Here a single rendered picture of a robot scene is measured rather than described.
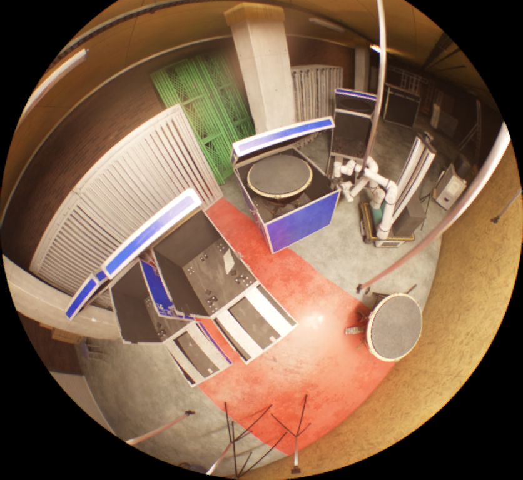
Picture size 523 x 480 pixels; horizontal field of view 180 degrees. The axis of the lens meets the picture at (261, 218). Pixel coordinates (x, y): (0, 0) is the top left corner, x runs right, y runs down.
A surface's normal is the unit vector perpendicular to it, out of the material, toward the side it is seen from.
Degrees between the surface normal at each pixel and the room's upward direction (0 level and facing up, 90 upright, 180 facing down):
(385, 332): 0
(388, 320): 0
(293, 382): 0
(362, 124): 90
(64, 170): 90
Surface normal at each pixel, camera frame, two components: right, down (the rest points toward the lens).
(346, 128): -0.39, 0.79
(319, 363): -0.17, -0.57
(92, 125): 0.70, 0.52
